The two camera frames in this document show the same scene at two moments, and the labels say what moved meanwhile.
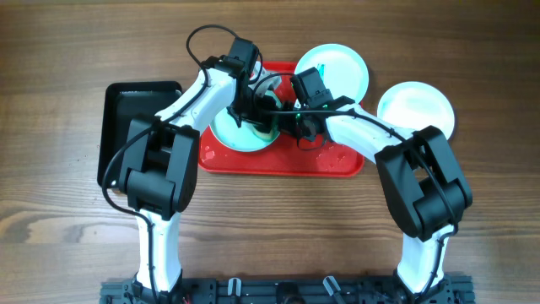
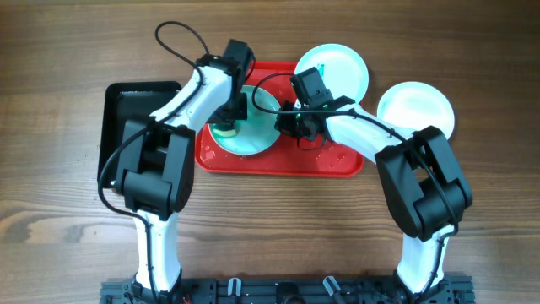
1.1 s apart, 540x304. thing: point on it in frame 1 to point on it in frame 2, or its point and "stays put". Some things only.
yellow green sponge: [271, 134] to [224, 133]
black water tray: [117, 104] stays put
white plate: [415, 105] stays put
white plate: [225, 128] stays put
